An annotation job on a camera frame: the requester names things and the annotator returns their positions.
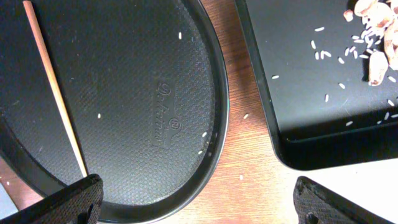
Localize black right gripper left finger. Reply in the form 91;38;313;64
1;174;104;224

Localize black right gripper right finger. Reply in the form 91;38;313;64
293;176;390;224

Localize rice and peanut shell scraps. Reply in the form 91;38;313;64
302;1;397;128

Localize wooden chopstick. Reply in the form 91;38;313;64
22;1;88;177

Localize round black tray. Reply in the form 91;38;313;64
1;0;229;223

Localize rectangular black tray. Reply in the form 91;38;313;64
235;0;397;170

